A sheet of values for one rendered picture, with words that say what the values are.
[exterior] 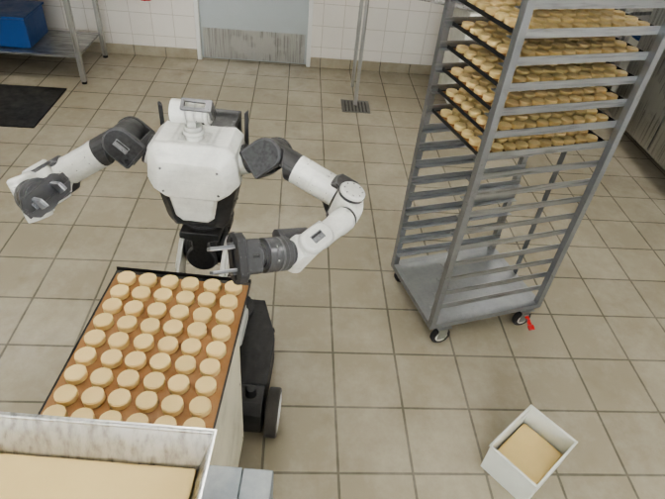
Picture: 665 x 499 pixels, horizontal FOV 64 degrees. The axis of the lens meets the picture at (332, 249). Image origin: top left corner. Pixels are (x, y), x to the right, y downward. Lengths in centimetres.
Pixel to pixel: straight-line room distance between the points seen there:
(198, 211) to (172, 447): 97
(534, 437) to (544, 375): 41
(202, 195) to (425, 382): 143
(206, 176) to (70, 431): 91
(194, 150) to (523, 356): 193
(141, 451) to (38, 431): 15
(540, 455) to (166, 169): 182
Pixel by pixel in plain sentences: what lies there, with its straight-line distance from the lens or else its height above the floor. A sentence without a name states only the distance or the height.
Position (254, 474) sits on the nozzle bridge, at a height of 118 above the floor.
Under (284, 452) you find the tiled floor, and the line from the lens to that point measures 230.
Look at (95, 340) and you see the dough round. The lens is 149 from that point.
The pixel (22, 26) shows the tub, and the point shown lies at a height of 42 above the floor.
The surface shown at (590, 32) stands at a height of 150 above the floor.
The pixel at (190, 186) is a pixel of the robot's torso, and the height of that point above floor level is 112.
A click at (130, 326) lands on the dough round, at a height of 92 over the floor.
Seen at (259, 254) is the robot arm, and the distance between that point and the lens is 128.
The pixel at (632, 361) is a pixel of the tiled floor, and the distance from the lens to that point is 311.
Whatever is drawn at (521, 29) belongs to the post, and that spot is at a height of 153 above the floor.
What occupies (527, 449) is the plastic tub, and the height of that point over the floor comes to 6.
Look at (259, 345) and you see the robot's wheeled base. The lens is 239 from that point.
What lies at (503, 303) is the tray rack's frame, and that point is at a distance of 284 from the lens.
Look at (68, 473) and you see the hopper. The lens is 88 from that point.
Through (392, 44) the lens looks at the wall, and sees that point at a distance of 558.
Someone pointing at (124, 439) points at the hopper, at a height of 130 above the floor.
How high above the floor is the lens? 201
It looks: 40 degrees down
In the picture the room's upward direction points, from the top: 6 degrees clockwise
